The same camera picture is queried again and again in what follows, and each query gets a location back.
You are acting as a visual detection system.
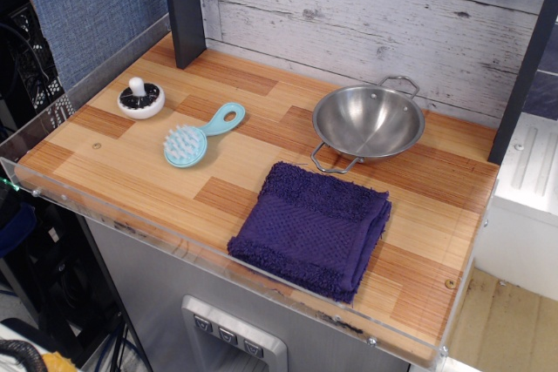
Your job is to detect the white black round strainer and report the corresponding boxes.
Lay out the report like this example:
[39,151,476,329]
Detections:
[117,77,166,120]

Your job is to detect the dark grey post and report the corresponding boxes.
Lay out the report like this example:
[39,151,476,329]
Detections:
[487,0,557,165]
[167,0,207,69]

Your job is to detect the black plastic crate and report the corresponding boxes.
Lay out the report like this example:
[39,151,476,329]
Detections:
[1,3,65,112]

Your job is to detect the clear acrylic table guard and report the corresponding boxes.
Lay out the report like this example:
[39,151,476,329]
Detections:
[1,37,498,371]

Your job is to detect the white ridged side unit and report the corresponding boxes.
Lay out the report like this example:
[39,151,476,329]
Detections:
[473,113,557,300]

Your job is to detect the dark grey left post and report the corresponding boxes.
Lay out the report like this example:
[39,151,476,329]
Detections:
[167,0,207,69]

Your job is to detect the dark grey right post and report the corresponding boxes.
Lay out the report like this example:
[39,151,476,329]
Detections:
[487,0,557,165]

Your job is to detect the teal scrub brush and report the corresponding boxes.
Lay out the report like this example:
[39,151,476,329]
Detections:
[163,103,246,168]

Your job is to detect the silver dispenser button panel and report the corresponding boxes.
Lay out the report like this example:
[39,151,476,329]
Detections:
[181,295,289,371]

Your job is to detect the folded purple cloth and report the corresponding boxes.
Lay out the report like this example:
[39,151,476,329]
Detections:
[228,162,391,303]

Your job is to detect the stainless steel wok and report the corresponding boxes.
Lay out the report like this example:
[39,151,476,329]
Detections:
[310,76,425,174]

